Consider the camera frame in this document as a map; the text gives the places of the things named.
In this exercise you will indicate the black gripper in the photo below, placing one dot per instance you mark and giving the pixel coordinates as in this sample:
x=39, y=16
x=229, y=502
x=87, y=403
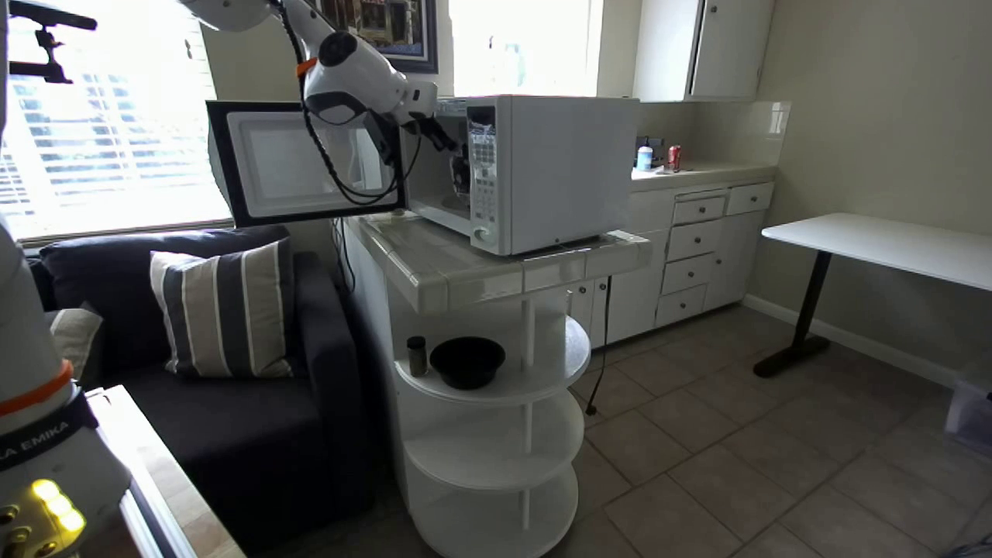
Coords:
x=432, y=131

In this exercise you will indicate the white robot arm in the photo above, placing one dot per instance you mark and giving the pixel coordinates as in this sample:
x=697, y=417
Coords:
x=58, y=475

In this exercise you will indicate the microwave door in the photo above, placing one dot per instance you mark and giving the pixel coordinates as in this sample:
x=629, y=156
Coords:
x=278, y=163

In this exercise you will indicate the white microwave oven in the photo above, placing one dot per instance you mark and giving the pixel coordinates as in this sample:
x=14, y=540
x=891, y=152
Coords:
x=524, y=170

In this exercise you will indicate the framed picture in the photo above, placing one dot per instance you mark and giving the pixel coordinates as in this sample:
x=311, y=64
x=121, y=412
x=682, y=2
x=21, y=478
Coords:
x=405, y=33

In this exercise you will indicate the small dark cup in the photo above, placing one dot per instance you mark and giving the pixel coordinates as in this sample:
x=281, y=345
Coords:
x=417, y=352

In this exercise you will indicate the blue white bottle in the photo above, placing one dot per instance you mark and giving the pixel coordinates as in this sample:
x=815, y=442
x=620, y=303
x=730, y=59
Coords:
x=647, y=156

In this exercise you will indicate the black bowl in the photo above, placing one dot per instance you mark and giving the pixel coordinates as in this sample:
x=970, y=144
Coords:
x=466, y=363

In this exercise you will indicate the red can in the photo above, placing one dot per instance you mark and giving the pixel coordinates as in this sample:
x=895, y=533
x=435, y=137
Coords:
x=673, y=156

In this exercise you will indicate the white upper cabinet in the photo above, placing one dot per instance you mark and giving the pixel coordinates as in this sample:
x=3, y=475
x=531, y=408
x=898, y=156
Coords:
x=702, y=49

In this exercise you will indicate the striped cushion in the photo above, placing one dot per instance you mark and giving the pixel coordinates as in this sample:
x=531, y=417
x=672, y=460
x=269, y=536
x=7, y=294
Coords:
x=224, y=313

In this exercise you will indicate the white drawer cabinet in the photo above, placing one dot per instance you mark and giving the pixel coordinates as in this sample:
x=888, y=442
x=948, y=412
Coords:
x=704, y=230

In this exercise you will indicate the white round shelf unit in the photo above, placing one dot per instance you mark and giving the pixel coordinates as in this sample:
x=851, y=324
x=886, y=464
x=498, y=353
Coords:
x=492, y=471

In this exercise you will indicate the dark blue sofa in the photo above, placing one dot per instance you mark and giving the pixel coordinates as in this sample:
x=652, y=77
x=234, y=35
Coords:
x=270, y=455

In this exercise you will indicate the white cushion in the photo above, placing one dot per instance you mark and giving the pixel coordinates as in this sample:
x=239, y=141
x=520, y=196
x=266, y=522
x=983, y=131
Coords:
x=79, y=334

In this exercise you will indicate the white desk with black leg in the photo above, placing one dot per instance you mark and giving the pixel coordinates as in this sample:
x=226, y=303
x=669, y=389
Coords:
x=932, y=251

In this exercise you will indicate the black camera on stand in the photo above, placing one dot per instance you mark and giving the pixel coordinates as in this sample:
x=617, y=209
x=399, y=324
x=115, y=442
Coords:
x=46, y=35

